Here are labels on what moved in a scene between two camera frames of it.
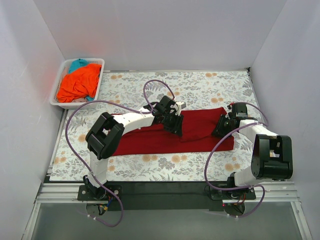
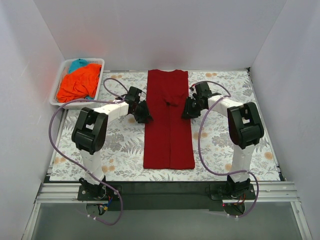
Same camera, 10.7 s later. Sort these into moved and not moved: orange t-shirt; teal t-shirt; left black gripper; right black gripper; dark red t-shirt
Moved: right black gripper; left black gripper; dark red t-shirt
Not moved: teal t-shirt; orange t-shirt
